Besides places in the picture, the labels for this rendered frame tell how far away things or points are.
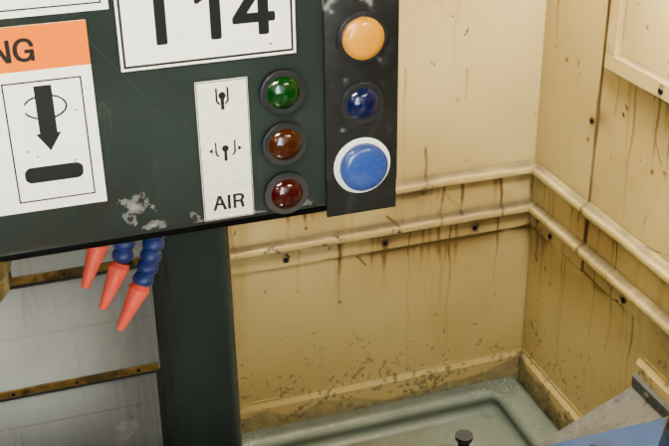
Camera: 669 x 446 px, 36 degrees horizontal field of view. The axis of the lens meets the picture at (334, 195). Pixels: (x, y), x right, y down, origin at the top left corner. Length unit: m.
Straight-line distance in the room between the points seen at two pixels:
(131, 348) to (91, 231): 0.81
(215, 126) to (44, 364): 0.85
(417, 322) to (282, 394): 0.30
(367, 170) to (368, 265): 1.31
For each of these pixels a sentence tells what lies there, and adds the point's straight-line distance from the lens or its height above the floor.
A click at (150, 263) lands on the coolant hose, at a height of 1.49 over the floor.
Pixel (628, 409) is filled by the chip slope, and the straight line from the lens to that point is 1.78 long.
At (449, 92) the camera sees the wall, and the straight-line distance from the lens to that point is 1.84.
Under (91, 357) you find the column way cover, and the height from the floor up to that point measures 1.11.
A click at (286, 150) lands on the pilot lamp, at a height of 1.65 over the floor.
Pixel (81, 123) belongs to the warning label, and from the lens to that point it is 0.58.
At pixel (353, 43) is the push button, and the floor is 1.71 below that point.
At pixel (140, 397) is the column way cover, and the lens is 1.46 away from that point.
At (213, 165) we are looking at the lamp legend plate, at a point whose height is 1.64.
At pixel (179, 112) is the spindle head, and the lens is 0.59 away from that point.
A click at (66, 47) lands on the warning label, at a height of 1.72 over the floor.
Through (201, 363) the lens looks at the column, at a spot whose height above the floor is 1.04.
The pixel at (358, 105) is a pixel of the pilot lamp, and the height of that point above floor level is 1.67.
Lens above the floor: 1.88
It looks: 26 degrees down
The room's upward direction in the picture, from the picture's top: 1 degrees counter-clockwise
